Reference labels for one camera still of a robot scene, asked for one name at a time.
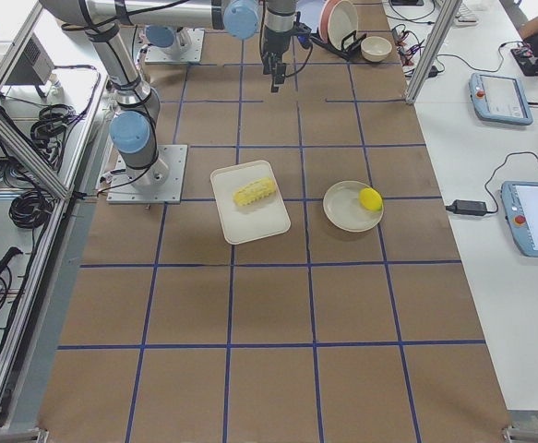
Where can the cream rectangular tray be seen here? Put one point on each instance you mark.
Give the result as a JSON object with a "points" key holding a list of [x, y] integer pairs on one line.
{"points": [[261, 219]]}

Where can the yellow lemon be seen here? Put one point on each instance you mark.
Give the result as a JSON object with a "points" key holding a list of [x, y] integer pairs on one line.
{"points": [[370, 199]]}

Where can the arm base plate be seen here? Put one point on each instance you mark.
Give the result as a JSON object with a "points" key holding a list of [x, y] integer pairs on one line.
{"points": [[161, 183], [154, 56]]}

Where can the aluminium frame post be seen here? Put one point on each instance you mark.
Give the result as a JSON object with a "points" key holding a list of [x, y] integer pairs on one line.
{"points": [[432, 46]]}

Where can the far teach pendant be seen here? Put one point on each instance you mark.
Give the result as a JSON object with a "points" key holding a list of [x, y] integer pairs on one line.
{"points": [[499, 99]]}

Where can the cream round plate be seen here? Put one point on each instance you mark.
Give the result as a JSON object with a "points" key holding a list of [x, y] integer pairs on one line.
{"points": [[342, 207]]}

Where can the grey control box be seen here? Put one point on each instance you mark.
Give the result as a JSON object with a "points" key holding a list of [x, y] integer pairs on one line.
{"points": [[33, 67]]}

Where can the cream bowl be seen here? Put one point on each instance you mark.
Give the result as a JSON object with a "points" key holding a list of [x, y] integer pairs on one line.
{"points": [[375, 49]]}

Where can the brown paper table mat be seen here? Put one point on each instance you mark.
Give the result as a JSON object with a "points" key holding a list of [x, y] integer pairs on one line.
{"points": [[314, 335]]}

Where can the near teach pendant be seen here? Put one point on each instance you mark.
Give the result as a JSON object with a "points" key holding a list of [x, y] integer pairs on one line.
{"points": [[520, 201]]}

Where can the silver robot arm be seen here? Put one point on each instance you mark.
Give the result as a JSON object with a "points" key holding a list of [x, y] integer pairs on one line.
{"points": [[170, 41], [133, 131]]}

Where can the pink plate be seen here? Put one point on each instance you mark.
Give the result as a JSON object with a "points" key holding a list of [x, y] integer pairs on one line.
{"points": [[329, 26]]}

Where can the black dish rack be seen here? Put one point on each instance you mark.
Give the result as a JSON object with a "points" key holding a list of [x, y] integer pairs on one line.
{"points": [[349, 46]]}

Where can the black power adapter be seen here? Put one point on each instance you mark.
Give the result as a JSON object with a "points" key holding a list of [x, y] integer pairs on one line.
{"points": [[467, 207]]}

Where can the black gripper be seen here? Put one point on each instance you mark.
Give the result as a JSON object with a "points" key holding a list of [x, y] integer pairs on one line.
{"points": [[275, 43]]}

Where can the cream plate in rack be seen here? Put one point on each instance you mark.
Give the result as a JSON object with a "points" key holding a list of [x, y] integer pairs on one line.
{"points": [[348, 16]]}

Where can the blue plate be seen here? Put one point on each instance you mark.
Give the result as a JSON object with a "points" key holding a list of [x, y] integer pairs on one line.
{"points": [[310, 12]]}

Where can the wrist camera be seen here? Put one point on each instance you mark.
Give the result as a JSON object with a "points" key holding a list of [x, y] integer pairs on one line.
{"points": [[303, 34]]}

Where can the teach pendant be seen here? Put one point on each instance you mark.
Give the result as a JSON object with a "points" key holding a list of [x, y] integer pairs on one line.
{"points": [[499, 99], [520, 201]]}

